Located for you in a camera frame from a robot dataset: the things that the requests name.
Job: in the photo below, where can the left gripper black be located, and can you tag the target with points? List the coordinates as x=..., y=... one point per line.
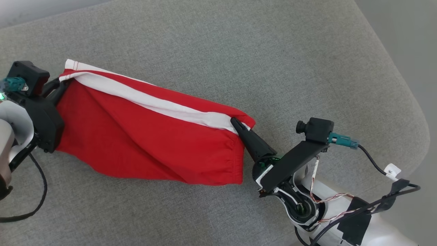
x=46, y=123

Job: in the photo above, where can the red shorts white stripe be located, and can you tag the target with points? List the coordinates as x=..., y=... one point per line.
x=136, y=136

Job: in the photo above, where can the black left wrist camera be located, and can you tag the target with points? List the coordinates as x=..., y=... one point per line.
x=29, y=73

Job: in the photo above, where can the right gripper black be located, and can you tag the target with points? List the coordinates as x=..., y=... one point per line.
x=290, y=164

